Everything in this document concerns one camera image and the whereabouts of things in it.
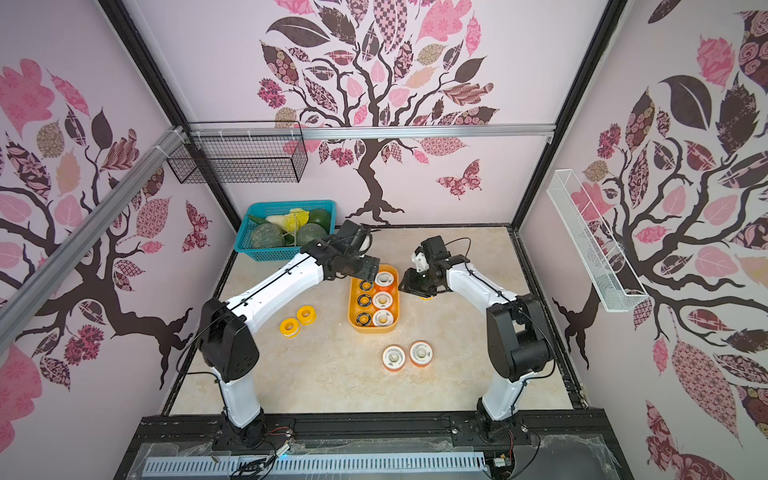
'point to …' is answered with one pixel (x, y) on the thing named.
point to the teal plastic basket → (255, 214)
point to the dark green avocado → (322, 217)
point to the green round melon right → (309, 232)
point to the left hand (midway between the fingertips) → (362, 270)
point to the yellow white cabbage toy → (292, 221)
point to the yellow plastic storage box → (374, 307)
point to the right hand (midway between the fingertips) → (404, 291)
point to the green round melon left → (267, 235)
